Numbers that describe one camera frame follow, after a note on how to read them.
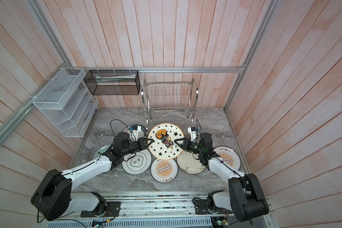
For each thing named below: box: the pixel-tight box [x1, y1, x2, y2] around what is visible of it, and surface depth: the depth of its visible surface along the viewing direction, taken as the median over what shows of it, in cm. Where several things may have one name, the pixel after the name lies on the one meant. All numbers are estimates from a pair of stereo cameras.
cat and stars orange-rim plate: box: [147, 123, 185, 161], surface depth 82 cm
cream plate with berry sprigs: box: [176, 149, 207, 175], surface depth 88 cm
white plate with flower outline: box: [121, 149, 152, 176], surface depth 90 cm
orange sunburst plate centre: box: [150, 158, 179, 184], surface depth 88 cm
